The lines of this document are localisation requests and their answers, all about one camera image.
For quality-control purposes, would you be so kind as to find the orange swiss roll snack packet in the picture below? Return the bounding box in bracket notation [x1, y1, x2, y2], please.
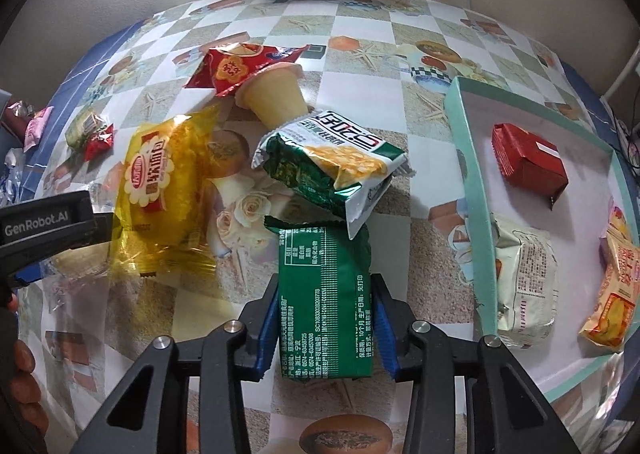
[579, 205, 639, 352]

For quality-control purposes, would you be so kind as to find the checkered printed tablecloth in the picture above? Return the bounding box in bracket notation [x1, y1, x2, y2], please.
[6, 0, 639, 453]

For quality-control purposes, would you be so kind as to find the yellow bread packet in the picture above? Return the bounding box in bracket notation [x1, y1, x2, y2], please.
[110, 106, 219, 278]

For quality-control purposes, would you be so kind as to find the small red candy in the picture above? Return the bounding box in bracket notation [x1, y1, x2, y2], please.
[84, 125, 114, 162]

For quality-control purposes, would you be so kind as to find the red snack packet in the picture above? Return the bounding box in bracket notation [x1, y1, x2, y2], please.
[184, 42, 309, 98]

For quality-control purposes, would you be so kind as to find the crumpled foil wrapper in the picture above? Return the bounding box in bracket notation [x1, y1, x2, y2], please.
[0, 101, 36, 205]

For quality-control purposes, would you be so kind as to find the white tray teal rim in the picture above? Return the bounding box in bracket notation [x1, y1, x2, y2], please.
[445, 78, 639, 401]

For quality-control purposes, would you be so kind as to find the yellow jelly cup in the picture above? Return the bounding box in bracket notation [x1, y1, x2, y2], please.
[234, 63, 308, 130]

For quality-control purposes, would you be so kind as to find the white green cracker packet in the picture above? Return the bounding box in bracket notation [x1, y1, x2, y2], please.
[252, 110, 414, 238]

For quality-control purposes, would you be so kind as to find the cream white snack packet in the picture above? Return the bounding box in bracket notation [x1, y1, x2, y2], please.
[494, 214, 559, 349]

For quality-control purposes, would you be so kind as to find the pink candy wrapper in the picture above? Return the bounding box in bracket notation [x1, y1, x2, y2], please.
[23, 106, 54, 152]

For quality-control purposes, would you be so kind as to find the red foil wrapped box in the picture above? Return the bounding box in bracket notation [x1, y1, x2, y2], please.
[491, 124, 568, 208]

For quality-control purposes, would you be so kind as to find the left hand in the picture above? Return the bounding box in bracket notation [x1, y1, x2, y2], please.
[1, 292, 49, 453]

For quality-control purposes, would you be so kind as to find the dark green cracker packet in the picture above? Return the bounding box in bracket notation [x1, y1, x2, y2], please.
[265, 217, 374, 382]

